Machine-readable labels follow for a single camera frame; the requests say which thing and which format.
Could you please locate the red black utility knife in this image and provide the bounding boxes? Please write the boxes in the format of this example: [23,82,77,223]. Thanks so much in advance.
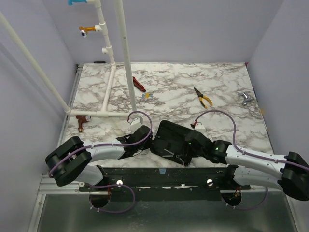
[132,76,146,92]

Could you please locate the blue tap on pipe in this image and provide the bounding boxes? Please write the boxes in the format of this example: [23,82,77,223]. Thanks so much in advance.
[67,0,87,6]

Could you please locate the white PVC pipe frame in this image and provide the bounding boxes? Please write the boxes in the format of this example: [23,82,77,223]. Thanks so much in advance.
[0,0,137,117]

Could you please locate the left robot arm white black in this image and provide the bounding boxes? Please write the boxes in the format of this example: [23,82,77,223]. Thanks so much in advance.
[45,125,153,191]

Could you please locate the aluminium extrusion frame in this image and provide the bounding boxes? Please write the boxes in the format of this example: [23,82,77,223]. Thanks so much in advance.
[26,64,84,232]

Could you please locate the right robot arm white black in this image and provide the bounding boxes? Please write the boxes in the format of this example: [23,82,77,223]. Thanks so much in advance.
[183,130,309,201]

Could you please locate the brown brass valve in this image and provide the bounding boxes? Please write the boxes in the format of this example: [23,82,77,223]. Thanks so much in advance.
[76,115,92,132]

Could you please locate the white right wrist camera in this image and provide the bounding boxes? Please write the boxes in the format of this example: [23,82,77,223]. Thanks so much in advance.
[190,121,205,132]

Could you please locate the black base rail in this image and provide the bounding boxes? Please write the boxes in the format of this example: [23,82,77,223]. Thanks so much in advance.
[79,167,250,202]

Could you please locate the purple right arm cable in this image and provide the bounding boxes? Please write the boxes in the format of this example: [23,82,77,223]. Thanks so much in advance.
[190,110,309,211]

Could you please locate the orange tap on pipe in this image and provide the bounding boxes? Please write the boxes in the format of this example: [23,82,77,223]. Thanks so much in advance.
[79,26,97,38]

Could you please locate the silver thinning scissors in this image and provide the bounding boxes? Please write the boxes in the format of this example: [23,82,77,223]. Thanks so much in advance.
[162,149,189,167]

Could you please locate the black zip tool case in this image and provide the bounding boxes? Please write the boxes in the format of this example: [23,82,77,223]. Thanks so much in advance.
[150,120,192,157]

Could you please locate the yellow handled pliers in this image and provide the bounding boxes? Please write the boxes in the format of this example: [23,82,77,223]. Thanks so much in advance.
[194,88,213,109]

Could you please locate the chrome faucet tap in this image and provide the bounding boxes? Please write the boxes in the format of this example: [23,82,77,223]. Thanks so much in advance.
[238,92,254,106]

